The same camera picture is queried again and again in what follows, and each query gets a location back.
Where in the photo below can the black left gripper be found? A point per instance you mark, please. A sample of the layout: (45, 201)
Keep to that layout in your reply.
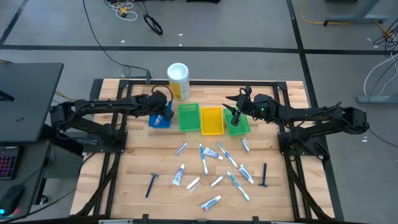
(155, 101)

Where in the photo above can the black computer mouse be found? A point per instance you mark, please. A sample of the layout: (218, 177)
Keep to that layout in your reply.
(11, 199)

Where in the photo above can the green plastic basket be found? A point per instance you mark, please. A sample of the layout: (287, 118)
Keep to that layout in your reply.
(244, 127)
(189, 117)

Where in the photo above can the white yellow wipes canister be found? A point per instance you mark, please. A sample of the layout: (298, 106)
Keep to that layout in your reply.
(178, 84)

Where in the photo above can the black lower desk surface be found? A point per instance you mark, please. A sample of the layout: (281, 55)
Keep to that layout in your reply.
(34, 174)

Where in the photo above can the backlit keyboard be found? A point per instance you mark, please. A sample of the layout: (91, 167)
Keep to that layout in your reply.
(7, 163)

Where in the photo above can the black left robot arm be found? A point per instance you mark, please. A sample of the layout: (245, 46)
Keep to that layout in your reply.
(102, 105)

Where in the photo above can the teal white toothbrush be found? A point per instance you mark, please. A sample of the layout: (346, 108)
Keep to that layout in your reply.
(237, 185)

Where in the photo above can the crumpled clear plastic wrapper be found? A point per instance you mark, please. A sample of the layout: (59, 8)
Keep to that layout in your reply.
(158, 120)

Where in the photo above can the dark blue disposable razor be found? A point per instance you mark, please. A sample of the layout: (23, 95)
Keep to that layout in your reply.
(151, 185)
(264, 174)

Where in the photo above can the blue white toothbrush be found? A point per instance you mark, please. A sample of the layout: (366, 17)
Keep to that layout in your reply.
(203, 159)
(226, 154)

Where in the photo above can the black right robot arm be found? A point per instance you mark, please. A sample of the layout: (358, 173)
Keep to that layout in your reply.
(311, 112)

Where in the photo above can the blue plastic basket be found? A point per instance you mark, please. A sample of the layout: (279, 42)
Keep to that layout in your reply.
(154, 124)

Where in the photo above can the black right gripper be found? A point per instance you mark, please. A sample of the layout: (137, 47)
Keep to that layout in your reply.
(248, 107)

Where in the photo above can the yellow plastic basket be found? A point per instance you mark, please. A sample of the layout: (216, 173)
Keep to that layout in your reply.
(212, 121)

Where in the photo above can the grey desk leg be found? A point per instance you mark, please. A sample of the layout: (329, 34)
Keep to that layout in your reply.
(377, 99)
(360, 12)

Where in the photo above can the silver clear packet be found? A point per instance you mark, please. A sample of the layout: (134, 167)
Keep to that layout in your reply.
(245, 145)
(181, 148)
(217, 181)
(193, 183)

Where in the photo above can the white blue toothpaste tube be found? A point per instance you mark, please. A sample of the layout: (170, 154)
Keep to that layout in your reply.
(211, 203)
(178, 175)
(245, 174)
(212, 153)

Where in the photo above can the black desk top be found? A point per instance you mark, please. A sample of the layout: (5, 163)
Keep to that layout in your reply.
(31, 102)

